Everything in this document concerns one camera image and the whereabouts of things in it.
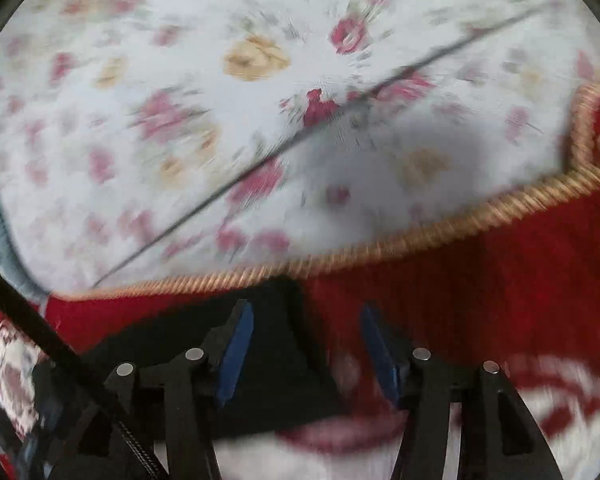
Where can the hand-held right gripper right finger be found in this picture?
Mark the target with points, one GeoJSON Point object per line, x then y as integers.
{"type": "Point", "coordinates": [380, 355]}

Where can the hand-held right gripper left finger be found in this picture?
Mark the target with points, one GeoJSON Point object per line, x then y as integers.
{"type": "Point", "coordinates": [237, 355]}

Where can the black pants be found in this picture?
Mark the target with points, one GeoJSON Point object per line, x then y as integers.
{"type": "Point", "coordinates": [280, 360]}

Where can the red floral plush blanket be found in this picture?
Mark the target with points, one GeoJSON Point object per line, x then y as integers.
{"type": "Point", "coordinates": [480, 285]}

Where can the white floral quilt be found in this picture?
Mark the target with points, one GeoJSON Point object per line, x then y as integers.
{"type": "Point", "coordinates": [180, 160]}

